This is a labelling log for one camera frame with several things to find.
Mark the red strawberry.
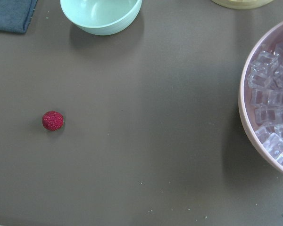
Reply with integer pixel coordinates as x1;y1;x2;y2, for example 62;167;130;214
42;111;64;131

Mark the grey folded cloth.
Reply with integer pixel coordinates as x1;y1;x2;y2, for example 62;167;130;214
0;0;37;34

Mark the pink bowl of ice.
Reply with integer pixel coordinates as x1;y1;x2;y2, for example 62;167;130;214
238;21;283;173

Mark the mint green bowl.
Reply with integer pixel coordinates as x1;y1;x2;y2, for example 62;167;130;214
60;0;142;36

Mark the wooden cup tree stand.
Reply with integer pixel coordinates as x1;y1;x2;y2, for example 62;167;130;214
212;0;273;10

